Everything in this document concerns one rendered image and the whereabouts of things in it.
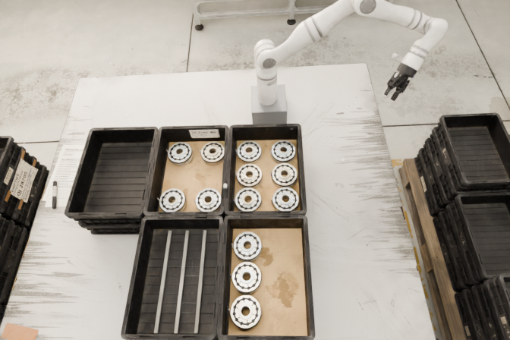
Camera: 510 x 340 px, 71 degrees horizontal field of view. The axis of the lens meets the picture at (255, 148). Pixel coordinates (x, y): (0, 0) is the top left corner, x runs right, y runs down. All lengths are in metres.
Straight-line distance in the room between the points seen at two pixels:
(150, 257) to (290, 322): 0.55
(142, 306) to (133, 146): 0.67
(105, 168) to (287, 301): 0.93
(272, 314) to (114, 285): 0.64
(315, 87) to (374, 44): 1.42
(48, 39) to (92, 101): 1.83
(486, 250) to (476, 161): 0.44
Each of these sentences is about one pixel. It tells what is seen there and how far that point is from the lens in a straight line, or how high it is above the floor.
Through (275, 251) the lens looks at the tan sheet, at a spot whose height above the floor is 0.83.
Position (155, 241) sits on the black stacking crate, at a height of 0.83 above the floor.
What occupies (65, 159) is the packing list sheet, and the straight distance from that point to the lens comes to 1.95.
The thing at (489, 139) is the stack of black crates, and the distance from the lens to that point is 2.27.
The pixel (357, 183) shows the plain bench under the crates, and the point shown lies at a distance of 1.65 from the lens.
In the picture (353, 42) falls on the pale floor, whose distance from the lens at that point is 3.26.
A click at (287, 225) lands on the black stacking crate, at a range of 1.36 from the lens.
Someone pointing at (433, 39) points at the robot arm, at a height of 1.15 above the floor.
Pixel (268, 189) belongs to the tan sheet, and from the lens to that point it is 1.45.
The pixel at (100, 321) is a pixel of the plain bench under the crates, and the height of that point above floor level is 0.70.
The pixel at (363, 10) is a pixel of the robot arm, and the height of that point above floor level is 1.28.
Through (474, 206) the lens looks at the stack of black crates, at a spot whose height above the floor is 0.38.
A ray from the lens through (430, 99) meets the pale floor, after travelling 3.00.
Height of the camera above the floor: 2.15
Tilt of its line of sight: 58 degrees down
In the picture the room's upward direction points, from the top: 6 degrees counter-clockwise
